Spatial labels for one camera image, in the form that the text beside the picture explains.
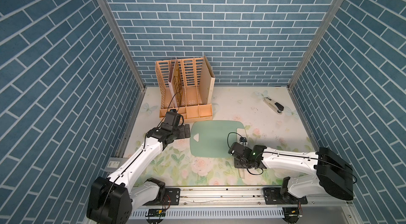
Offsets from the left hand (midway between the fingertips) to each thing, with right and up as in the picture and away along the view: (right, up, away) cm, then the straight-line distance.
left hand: (185, 130), depth 84 cm
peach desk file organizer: (-4, +26, +33) cm, 42 cm away
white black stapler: (+58, +12, +21) cm, 63 cm away
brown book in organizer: (-6, +26, +4) cm, 27 cm away
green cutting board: (+17, -8, +15) cm, 24 cm away
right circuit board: (+50, -36, -13) cm, 63 cm away
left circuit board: (-12, -36, -12) cm, 40 cm away
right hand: (+28, -18, 0) cm, 33 cm away
